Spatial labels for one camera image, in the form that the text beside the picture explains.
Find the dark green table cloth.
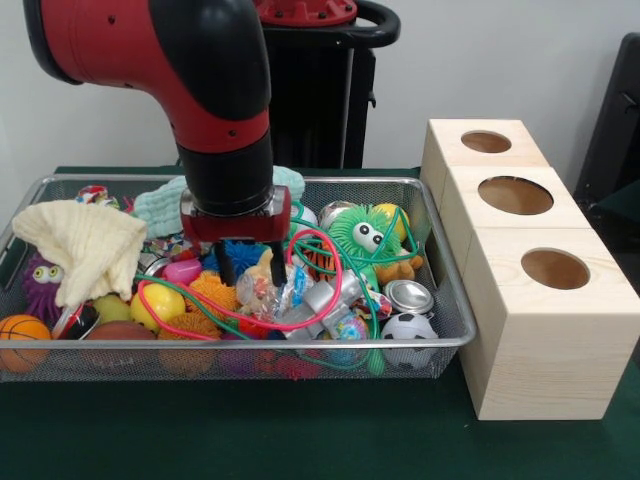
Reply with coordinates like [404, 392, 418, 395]
[0, 165, 640, 480]

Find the green spiky monster toy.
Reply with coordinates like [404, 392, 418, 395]
[329, 204, 409, 266]

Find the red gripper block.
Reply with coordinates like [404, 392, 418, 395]
[179, 185, 293, 290]

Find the yellow ball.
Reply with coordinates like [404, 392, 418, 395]
[374, 202, 411, 234]

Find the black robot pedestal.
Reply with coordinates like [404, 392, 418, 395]
[252, 0, 401, 170]

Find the black and white soccer ball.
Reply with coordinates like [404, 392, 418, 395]
[380, 312, 440, 371]

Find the purple spiky monster toy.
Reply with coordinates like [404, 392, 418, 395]
[22, 252, 64, 321]

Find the cream yellow cloth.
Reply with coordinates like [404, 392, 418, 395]
[12, 202, 149, 307]

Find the black upright panel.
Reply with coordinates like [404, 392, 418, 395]
[573, 32, 640, 241]

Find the mint green cloth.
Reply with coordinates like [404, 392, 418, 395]
[133, 167, 306, 236]

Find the silver robot toy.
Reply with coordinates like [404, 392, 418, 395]
[279, 273, 364, 341]

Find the brown teddy bear toy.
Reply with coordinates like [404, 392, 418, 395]
[375, 254, 425, 285]

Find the wooden box with three holes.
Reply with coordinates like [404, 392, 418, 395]
[418, 118, 640, 422]

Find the orange basketball toy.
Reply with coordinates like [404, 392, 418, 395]
[0, 314, 52, 374]

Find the crushed silver can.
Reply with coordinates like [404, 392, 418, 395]
[383, 279, 435, 316]

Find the shallow wire mesh bin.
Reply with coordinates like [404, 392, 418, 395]
[0, 174, 477, 385]

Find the clear bottle with blue label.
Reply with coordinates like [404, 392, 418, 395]
[235, 264, 317, 326]

